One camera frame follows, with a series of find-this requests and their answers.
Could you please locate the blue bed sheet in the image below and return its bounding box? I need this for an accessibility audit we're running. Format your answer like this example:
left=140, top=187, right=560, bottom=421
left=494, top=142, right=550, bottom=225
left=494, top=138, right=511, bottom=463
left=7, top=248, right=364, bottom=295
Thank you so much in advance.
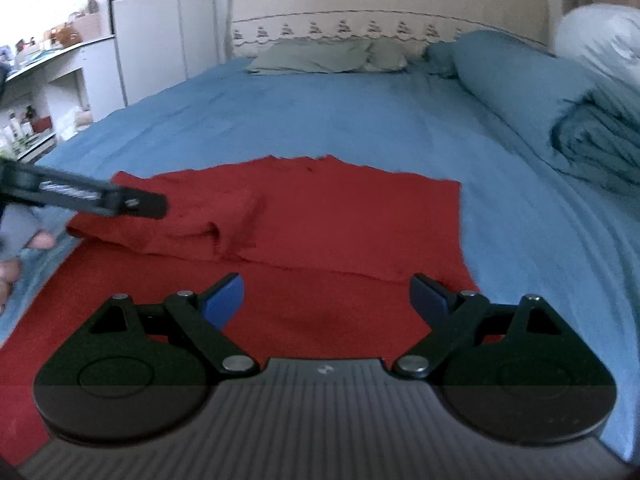
left=0, top=56, right=640, bottom=463

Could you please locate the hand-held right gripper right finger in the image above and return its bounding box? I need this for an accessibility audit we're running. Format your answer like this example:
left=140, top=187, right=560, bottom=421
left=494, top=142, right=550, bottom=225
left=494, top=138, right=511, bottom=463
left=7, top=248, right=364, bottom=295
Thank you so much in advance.
left=392, top=274, right=565, bottom=379

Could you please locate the blue folded duvet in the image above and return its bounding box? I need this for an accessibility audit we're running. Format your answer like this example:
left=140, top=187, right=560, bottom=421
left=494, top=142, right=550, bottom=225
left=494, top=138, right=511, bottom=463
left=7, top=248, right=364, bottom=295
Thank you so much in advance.
left=425, top=30, right=640, bottom=196

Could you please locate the white shelf with clutter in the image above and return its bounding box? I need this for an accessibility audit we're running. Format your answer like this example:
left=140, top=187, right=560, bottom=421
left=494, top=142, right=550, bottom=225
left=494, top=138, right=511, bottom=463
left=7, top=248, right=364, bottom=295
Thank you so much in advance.
left=0, top=0, right=117, bottom=164

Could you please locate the white pillow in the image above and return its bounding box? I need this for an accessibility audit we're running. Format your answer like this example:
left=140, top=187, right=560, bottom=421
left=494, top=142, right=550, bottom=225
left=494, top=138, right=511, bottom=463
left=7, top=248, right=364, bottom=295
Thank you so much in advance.
left=554, top=3, right=640, bottom=92

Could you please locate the red garment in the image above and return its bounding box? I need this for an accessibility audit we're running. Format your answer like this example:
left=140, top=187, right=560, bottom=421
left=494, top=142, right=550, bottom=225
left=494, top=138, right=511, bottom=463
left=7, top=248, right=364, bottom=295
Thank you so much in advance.
left=0, top=155, right=482, bottom=467

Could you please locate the white wardrobe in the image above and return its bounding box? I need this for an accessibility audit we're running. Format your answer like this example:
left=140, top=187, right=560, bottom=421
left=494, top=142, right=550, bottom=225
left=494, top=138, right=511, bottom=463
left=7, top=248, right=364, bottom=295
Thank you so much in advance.
left=107, top=0, right=221, bottom=108

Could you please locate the person's left hand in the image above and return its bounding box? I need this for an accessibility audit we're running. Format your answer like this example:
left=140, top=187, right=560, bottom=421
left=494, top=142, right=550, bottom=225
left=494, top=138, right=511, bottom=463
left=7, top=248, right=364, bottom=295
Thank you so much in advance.
left=0, top=230, right=57, bottom=311

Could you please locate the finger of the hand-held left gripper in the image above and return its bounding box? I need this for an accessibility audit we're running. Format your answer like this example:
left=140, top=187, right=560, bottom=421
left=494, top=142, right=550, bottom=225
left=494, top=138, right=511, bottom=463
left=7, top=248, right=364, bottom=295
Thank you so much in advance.
left=0, top=159, right=168, bottom=220

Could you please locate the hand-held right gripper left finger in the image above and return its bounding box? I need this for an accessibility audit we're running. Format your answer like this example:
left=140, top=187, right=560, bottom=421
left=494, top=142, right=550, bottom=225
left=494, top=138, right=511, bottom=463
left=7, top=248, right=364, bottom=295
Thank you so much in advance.
left=89, top=273, right=261, bottom=374

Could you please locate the grey-green pillow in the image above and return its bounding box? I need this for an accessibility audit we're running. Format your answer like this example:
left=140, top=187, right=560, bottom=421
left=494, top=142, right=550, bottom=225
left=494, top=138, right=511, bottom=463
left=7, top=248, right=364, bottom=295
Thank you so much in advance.
left=245, top=38, right=410, bottom=75

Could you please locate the white headboard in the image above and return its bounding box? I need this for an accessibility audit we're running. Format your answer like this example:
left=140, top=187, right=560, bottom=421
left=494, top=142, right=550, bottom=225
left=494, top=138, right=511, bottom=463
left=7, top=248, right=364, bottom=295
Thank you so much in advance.
left=212, top=0, right=557, bottom=61

